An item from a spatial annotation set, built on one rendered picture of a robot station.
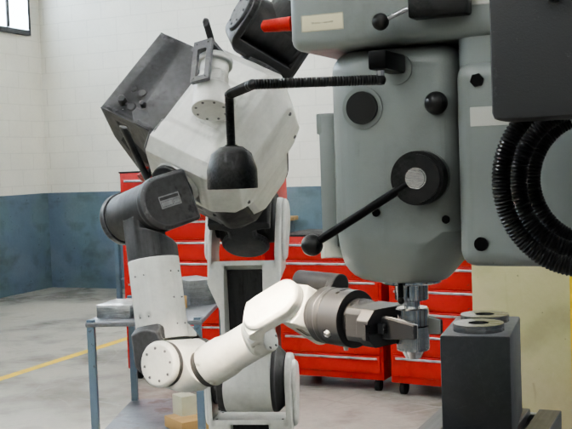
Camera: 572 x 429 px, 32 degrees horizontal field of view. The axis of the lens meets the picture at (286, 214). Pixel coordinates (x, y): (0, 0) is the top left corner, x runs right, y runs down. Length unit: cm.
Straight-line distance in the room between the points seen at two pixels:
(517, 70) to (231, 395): 130
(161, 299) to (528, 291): 167
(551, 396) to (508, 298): 32
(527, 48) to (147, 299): 92
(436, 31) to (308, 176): 996
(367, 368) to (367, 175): 514
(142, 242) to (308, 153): 952
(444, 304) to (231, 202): 436
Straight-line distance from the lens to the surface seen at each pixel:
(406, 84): 133
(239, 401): 216
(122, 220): 179
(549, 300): 316
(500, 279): 318
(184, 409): 459
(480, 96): 128
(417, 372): 629
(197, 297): 469
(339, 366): 653
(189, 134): 181
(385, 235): 134
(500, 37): 102
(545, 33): 102
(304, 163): 1125
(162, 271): 174
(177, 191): 177
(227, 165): 139
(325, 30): 135
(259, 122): 182
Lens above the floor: 148
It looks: 3 degrees down
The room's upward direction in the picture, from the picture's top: 2 degrees counter-clockwise
